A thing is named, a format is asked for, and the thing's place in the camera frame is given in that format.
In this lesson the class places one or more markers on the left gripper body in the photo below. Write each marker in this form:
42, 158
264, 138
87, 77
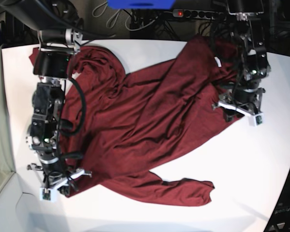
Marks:
244, 102

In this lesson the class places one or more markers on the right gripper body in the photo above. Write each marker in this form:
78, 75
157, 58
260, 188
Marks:
52, 175

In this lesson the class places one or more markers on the dark red t-shirt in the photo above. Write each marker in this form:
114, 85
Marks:
135, 122

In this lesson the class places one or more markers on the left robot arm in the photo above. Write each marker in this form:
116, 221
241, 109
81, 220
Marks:
247, 34

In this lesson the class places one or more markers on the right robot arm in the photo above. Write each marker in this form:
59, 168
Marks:
60, 33

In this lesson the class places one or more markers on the black power strip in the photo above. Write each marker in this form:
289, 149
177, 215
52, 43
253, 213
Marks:
181, 15

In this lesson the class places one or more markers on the blue box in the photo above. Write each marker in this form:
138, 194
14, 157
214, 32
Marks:
140, 4

